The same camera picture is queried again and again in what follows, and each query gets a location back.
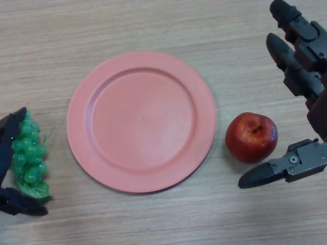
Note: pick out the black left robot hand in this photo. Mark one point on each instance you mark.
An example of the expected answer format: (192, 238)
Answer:
(10, 143)

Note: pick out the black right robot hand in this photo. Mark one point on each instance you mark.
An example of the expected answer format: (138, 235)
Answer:
(305, 69)

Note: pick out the green grapes bunch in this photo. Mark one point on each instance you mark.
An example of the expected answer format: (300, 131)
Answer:
(29, 158)

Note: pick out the pink round plate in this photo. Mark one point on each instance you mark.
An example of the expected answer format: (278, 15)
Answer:
(141, 122)

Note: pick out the red apple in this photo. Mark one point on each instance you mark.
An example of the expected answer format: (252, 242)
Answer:
(251, 137)

